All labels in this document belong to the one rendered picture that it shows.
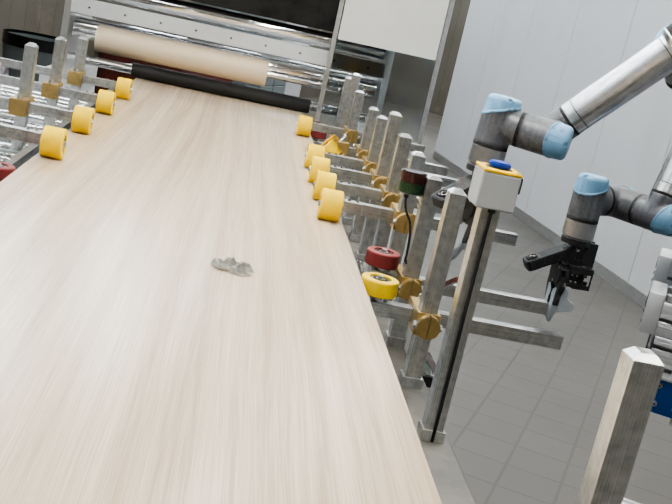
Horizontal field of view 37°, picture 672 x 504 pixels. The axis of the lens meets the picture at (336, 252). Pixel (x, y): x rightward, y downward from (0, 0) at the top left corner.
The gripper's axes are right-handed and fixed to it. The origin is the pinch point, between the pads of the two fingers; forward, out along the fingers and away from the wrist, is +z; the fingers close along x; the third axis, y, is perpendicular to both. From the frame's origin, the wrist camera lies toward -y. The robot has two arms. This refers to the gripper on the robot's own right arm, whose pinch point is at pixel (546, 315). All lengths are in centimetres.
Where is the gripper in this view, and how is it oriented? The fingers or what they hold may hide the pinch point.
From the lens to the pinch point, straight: 248.7
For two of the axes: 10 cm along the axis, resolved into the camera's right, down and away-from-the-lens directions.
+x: -0.8, -2.6, 9.6
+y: 9.7, 1.9, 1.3
